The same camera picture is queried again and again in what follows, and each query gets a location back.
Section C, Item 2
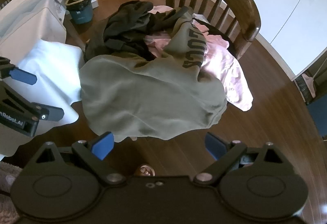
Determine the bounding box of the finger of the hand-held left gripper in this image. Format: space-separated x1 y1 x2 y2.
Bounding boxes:
0 57 38 86
0 81 64 123

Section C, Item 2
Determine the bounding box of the dark brown garment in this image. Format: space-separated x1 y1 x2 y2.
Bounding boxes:
84 0 189 61

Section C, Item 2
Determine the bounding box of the pink garment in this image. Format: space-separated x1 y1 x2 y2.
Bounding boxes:
144 5 254 112

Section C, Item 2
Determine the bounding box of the white cabinet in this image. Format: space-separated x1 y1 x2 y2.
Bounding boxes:
199 0 327 82

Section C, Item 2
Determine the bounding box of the pink fluffy rug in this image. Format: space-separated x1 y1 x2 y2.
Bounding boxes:
0 161 24 224

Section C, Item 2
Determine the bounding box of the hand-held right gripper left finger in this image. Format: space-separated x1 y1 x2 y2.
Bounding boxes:
32 132 127 186

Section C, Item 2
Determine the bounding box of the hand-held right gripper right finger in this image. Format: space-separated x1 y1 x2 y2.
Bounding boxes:
194 132 291 185

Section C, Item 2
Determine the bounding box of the person's foot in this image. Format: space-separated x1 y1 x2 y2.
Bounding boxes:
133 164 156 177

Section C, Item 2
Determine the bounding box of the dark blue object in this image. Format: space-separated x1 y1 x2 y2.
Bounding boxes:
307 101 327 139

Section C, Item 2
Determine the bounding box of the olive green printed sweatshirt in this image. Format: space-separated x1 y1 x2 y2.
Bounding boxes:
79 7 228 143

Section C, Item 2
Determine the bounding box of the teal trash bin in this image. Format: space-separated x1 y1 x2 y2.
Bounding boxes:
65 0 94 25

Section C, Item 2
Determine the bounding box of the broom head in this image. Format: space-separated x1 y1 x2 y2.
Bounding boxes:
294 73 320 105

